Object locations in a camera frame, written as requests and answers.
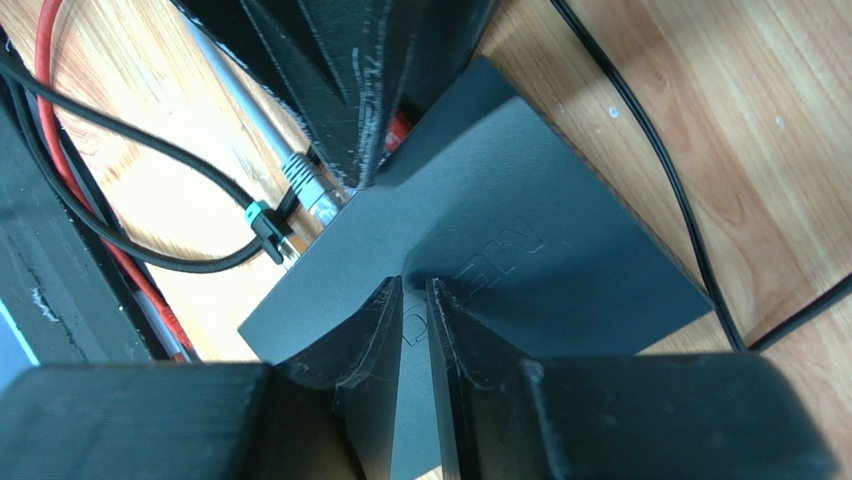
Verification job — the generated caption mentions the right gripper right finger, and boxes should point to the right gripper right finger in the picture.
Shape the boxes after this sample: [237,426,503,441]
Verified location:
[427,279,839,479]

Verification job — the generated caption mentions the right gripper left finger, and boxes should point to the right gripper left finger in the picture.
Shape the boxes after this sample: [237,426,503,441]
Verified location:
[1,277,403,479]

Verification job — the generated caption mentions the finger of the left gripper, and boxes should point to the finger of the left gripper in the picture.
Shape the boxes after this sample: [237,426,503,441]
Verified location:
[175,0,426,189]
[400,0,500,123]

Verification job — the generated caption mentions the black network switch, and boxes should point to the black network switch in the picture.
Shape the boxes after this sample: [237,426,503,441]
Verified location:
[239,58,712,479]

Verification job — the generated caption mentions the black adapter power cord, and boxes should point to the black adapter power cord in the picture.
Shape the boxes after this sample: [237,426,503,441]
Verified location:
[549,0,852,354]

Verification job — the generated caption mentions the gray ethernet cable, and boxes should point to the gray ethernet cable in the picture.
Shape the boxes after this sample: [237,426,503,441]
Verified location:
[179,13,347,231]

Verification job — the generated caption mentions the red ethernet cable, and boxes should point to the red ethernet cable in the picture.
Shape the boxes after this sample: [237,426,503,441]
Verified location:
[33,0,198,361]

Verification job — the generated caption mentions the black ethernet cable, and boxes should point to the black ethernet cable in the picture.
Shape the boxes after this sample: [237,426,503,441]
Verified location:
[0,46,311,276]

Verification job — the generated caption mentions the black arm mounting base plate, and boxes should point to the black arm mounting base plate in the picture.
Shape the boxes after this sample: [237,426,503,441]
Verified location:
[1,87,170,379]

